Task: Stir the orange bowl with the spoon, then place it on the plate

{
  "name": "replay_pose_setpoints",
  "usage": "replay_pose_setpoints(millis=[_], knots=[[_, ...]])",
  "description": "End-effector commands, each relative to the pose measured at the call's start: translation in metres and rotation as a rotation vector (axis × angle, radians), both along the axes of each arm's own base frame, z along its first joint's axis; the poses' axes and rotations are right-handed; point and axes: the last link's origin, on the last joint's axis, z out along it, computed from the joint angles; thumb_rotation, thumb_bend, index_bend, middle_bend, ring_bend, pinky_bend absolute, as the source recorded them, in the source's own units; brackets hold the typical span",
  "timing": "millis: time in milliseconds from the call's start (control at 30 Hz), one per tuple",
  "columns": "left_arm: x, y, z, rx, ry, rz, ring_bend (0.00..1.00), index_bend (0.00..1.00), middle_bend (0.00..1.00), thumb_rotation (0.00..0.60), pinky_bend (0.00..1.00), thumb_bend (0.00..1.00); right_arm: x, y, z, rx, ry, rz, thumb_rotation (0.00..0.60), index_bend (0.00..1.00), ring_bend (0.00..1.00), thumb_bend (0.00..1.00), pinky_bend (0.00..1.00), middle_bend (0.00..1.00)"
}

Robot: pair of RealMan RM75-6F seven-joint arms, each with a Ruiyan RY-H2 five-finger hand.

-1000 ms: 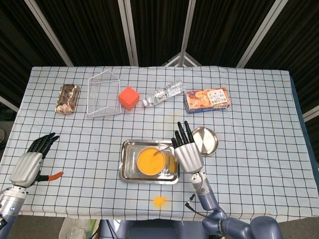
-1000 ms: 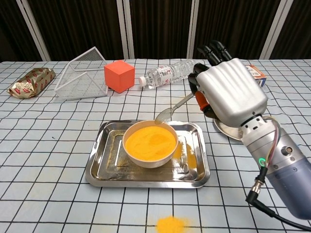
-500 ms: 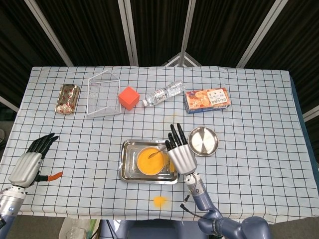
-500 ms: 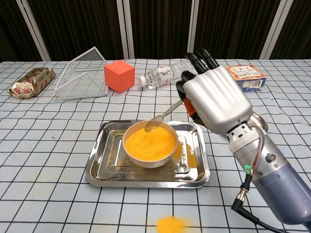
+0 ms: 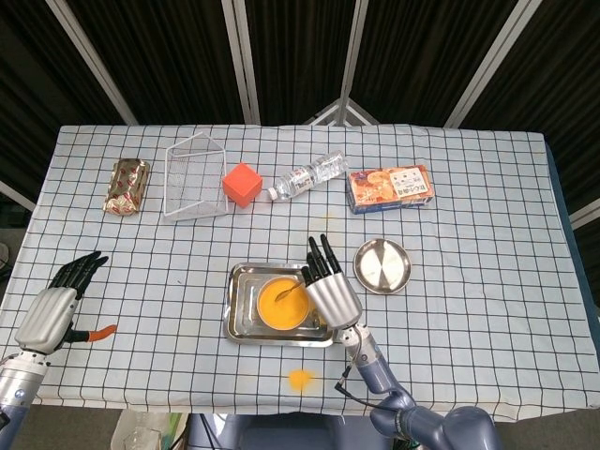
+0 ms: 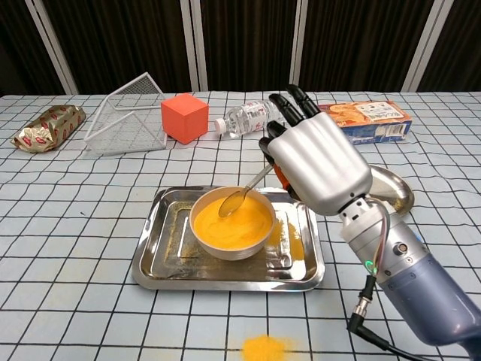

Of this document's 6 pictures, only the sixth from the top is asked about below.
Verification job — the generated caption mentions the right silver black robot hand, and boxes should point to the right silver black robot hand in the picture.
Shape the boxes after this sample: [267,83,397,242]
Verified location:
[258,84,374,217]

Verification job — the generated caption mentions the small metal spoon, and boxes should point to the small metal spoon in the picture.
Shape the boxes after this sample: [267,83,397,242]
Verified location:
[217,165,275,218]

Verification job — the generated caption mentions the white bowl of orange powder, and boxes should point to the white bowl of orange powder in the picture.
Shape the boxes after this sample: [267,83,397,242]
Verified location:
[189,186,275,262]

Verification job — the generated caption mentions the rectangular steel tray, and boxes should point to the rectangular steel tray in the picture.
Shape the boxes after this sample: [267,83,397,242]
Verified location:
[131,186,326,293]

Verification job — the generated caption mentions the blue checkered tablecloth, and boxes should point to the blue checkered tablecloth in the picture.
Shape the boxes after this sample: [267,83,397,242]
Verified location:
[0,89,481,361]

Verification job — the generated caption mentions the orange blue food box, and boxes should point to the orange blue food box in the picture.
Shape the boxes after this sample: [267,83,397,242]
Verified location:
[317,99,413,146]

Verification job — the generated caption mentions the round steel plate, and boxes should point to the round steel plate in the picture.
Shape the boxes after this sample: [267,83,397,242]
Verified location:
[366,165,415,217]

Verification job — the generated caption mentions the clear plastic water bottle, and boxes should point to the clear plastic water bottle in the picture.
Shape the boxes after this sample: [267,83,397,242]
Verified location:
[213,99,286,140]

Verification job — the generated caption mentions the orange cube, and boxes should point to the orange cube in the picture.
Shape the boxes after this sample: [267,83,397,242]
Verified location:
[160,93,210,146]

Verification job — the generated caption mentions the spilled orange powder pile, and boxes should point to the spilled orange powder pile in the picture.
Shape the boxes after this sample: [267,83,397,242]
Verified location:
[240,333,298,361]

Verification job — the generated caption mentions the gold snack packet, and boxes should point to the gold snack packet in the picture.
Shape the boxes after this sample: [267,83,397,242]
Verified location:
[11,104,86,153]

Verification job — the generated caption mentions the dark folding screen white frame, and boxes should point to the dark folding screen white frame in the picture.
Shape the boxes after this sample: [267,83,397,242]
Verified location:
[0,0,481,97]

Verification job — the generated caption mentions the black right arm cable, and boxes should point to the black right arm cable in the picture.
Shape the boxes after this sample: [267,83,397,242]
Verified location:
[347,274,458,361]

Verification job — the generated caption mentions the white wire mesh basket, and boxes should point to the white wire mesh basket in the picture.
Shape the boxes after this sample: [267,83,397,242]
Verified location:
[83,71,168,157]

